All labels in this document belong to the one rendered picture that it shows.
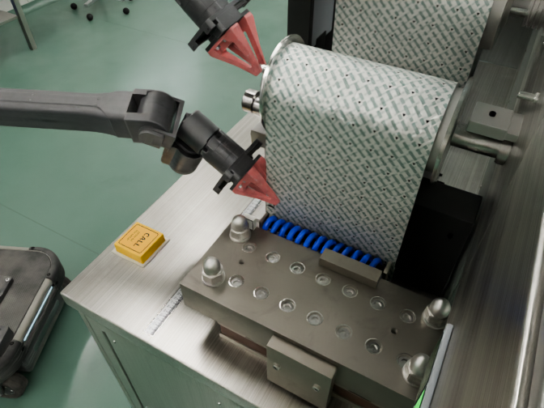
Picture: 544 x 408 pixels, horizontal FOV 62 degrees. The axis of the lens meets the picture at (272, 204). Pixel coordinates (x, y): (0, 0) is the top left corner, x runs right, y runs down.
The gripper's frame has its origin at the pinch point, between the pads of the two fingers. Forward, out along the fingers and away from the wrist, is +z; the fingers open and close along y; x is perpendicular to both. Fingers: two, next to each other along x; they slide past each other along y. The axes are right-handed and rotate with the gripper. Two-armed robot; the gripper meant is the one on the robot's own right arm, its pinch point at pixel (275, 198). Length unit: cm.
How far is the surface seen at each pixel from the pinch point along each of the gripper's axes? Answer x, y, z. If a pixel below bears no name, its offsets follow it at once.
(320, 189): 9.3, 0.2, 3.9
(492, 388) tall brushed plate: 45, 37, 9
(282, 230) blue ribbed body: -1.0, 3.3, 4.3
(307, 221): 1.2, 0.2, 6.5
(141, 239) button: -25.0, 9.9, -14.3
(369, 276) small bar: 7.9, 5.9, 17.9
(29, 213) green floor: -169, -28, -79
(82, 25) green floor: -239, -200, -199
